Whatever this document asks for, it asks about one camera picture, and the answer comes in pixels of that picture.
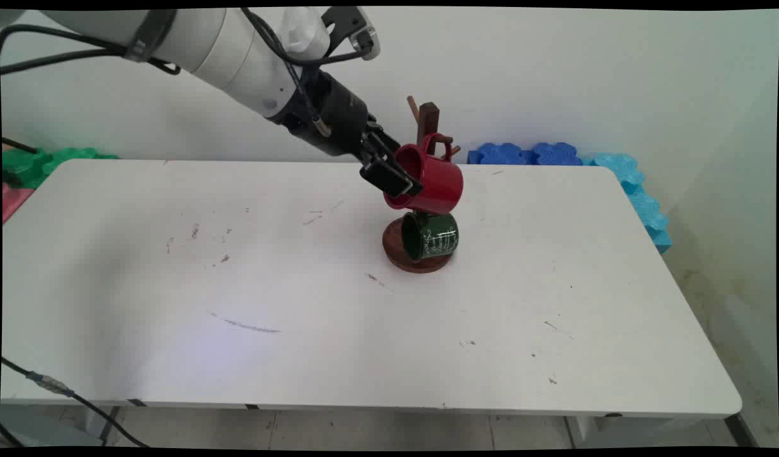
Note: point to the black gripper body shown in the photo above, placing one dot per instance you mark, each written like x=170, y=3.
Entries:
x=335, y=117

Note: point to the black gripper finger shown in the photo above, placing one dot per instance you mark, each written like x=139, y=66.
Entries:
x=389, y=176
x=384, y=135

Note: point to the red ceramic mug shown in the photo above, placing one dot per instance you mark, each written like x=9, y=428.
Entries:
x=440, y=184

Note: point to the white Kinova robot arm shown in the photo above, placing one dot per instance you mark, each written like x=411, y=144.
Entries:
x=205, y=44

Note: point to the brown wooden mug tree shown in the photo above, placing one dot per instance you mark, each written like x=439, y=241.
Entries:
x=427, y=120

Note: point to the dark green printed mug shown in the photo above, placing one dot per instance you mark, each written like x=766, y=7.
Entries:
x=437, y=238

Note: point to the blue cloth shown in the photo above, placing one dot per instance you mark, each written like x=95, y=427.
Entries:
x=500, y=154

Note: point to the dark blue foam mat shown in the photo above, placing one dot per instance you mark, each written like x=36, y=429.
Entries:
x=556, y=154

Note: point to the light blue foam mat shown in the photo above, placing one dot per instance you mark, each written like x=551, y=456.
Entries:
x=643, y=206

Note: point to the green foam mat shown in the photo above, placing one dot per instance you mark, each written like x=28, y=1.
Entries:
x=27, y=166

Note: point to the red foam mat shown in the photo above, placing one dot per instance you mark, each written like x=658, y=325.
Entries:
x=13, y=200

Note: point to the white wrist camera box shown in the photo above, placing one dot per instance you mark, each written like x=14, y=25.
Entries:
x=306, y=32

